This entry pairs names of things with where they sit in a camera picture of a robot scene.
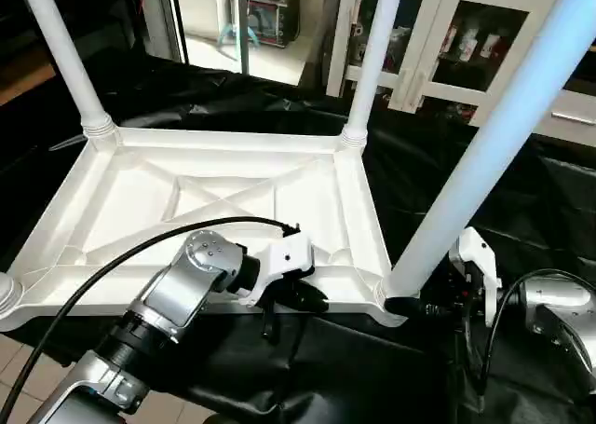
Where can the white plastic table top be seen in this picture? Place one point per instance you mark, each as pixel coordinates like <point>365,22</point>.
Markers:
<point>205,191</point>

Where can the black mat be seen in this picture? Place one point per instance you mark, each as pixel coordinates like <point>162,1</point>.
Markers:
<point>521,191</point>

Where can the white drawer unit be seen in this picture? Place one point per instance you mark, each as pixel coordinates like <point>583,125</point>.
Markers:
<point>573,126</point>

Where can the white glass-door cabinet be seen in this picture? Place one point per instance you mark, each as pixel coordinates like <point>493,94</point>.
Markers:
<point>438,42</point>

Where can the dark storage box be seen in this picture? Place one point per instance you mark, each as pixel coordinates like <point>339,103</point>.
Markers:
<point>275,19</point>

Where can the black metal shelf rack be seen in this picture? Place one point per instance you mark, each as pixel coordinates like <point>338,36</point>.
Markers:
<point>56,23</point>

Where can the light blue metal frame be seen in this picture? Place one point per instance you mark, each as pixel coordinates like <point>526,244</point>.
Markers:
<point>237,23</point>

